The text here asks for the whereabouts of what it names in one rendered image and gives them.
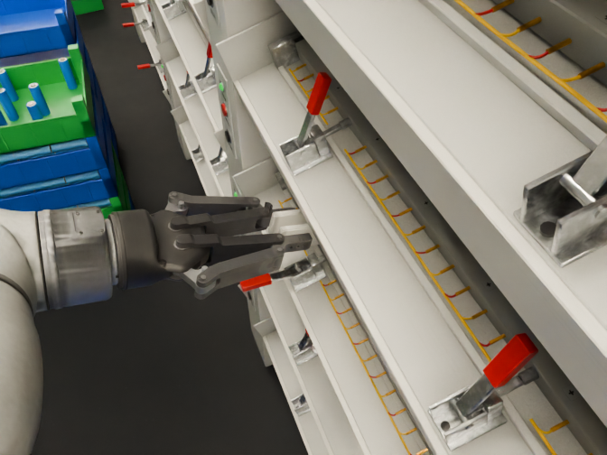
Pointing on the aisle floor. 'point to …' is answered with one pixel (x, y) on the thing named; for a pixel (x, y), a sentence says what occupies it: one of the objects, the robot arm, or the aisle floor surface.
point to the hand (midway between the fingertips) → (303, 227)
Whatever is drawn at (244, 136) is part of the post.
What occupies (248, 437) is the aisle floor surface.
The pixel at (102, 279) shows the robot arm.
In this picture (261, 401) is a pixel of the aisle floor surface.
